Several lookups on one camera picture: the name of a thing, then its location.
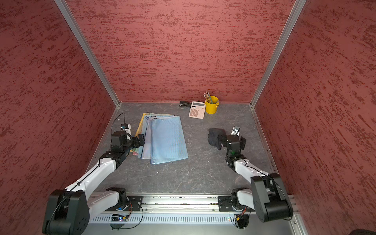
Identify dark grey cloth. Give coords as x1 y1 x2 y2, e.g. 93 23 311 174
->
208 128 226 150

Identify yellow mesh document bag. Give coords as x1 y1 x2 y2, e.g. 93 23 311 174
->
136 113 150 136

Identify green mesh document bag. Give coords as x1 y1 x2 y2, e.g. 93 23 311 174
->
132 147 140 156

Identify clear white mesh document bag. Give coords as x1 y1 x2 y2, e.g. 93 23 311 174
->
139 113 174 160

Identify blue mesh document bag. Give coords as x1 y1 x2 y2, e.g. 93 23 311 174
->
138 113 153 160
150 116 189 165

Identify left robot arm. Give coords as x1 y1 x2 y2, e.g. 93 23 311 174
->
42 129 145 235

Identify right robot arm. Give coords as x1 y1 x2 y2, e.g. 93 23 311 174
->
217 135 293 222

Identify yellow mug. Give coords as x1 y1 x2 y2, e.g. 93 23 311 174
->
205 96 219 115

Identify pink calculator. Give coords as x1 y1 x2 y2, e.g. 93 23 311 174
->
189 101 206 119

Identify pencils in mug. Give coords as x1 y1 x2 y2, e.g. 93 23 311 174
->
204 91 214 104

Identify black stapler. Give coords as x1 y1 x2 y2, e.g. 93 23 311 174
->
179 101 192 108

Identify perforated metal strip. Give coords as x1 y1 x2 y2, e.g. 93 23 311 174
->
90 213 235 226

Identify right black connector box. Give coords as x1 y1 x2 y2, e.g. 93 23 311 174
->
235 209 250 230

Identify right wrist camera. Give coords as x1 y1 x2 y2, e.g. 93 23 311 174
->
231 126 240 137

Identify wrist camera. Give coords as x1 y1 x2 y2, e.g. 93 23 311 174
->
120 123 132 140
231 126 240 137

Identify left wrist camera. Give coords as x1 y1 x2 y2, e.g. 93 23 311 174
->
120 123 132 140

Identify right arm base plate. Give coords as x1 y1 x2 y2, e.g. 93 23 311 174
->
217 196 254 213

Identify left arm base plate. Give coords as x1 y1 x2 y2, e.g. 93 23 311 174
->
106 195 144 212

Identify aluminium front rail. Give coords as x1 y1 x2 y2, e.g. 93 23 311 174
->
88 192 240 217

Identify left circuit board with cables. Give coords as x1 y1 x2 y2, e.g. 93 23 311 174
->
110 202 144 231

